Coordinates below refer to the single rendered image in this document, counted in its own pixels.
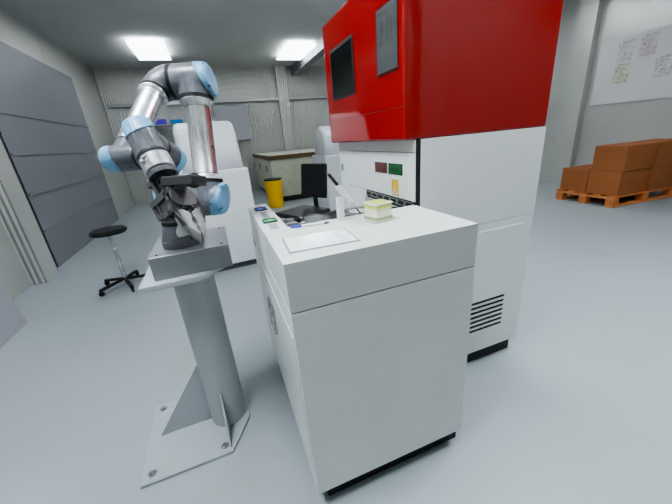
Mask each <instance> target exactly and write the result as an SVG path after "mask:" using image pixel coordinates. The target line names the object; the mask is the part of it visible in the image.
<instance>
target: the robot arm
mask: <svg viewBox="0 0 672 504"><path fill-rule="evenodd" d="M137 94H138V96H137V98H136V100H135V102H134V104H133V106H132V108H131V110H130V112H129V114H128V116H127V118H126V119H125V120H124V121H123V122H122V124H121V130H120V132H119V134H118V136H117V138H116V140H115V141H114V144H113V145H107V146H103V147H101V148H100V149H99V151H98V158H99V161H100V163H101V165H102V166H103V167H104V168H105V169H106V170H108V171H110V172H125V171H137V170H143V172H144V174H145V176H146V177H147V178H148V180H149V181H148V182H147V183H146V186H147V188H148V189H153V192H152V194H153V198H154V200H153V201H152V202H151V203H150V206H151V208H152V210H153V212H154V214H155V216H156V217H157V219H158V221H159V222H161V225H162V246H163V248H164V249H166V250H179V249H185V248H189V247H192V246H195V245H198V244H200V243H202V242H204V241H205V236H206V223H205V222H206V217H205V216H211V215H212V216H216V215H220V214H224V213H226V212H227V211H228V209H229V206H230V200H231V195H230V190H229V186H228V185H227V184H226V183H224V182H223V178H222V177H220V176H219V175H218V169H217V161H216V152H215V143H214V135H213V126H212V118H211V108H212V107H213V106H214V98H216V97H218V96H219V89H218V84H217V81H216V78H215V76H214V74H213V72H212V70H211V68H210V67H209V65H208V64H207V63H205V62H203V61H192V62H182V63H171V64H162V65H159V66H157V67H155V68H154V69H152V70H151V71H150V72H148V73H147V74H146V75H145V77H144V78H143V79H142V80H141V82H140V84H139V85H138V87H137ZM175 100H179V101H180V103H181V104H182V105H183V106H184V107H185V112H186V120H187V128H188V136H189V144H190V152H191V160H192V168H193V173H189V174H186V175H178V172H179V171H181V170H182V169H184V167H185V166H186V163H187V157H186V155H185V153H184V152H183V151H182V150H181V149H180V148H179V147H178V146H177V145H174V144H173V143H172V142H170V141H169V140H167V139H166V138H165V137H164V136H162V135H161V134H160V133H158V131H157V130H156V127H155V124H156V122H157V119H158V117H159V115H160V112H161V110H162V109H163V108H165V107H166V106H167V105H168V103H169V102H171V101H175ZM157 214H158V215H157Z"/></svg>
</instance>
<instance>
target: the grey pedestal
mask: <svg viewBox="0 0 672 504"><path fill-rule="evenodd" d="M222 269H223V268H219V269H214V270H209V271H204V272H200V273H195V274H190V275H185V276H180V277H175V278H171V279H166V280H161V281H156V282H155V281H154V277H153V274H152V271H151V268H150V266H149V268H148V270H147V272H146V274H145V276H144V278H143V280H142V282H141V284H140V286H139V288H138V292H139V294H143V293H148V292H153V291H157V290H162V289H167V288H171V287H174V291H175V294H176V297H177V301H178V304H179V308H180V311H181V314H182V318H183V321H184V324H185V328H186V331H187V334H188V338H189V341H190V344H191V348H192V351H193V354H194V358H195V361H196V364H197V365H196V367H195V369H194V371H193V373H192V375H191V377H190V379H189V381H188V383H187V384H186V386H185V388H184V390H183V392H182V394H181V396H180V398H179V399H176V400H173V401H170V402H167V403H164V404H161V405H158V406H156V410H155V415H154V420H153V425H152V430H151V435H150V440H149V445H148V450H147V455H146V460H145V465H144V470H143V475H142V480H141V485H140V488H141V489H144V488H146V487H149V486H151V485H154V484H156V483H159V482H161V481H164V480H167V479H169V478H172V477H174V476H177V475H179V474H182V473H184V472H187V471H189V470H192V469H194V468H197V467H199V466H202V465H204V464H207V463H210V462H212V461H215V460H217V459H220V458H222V457H225V456H227V455H230V454H232V453H234V451H235V449H236V447H237V445H238V442H239V440H240V438H241V436H242V434H243V432H244V429H245V427H246V425H247V423H248V421H249V418H250V413H249V407H248V400H247V397H245V396H244V395H243V391H242V387H241V383H240V379H239V375H238V371H237V367H236V363H235V359H234V354H233V350H232V346H231V342H230V338H229V334H228V330H227V326H226V322H225V317H224V313H223V309H222V305H221V301H220V297H219V293H218V289H217V285H216V280H215V276H214V274H215V273H217V272H218V271H220V270H222Z"/></svg>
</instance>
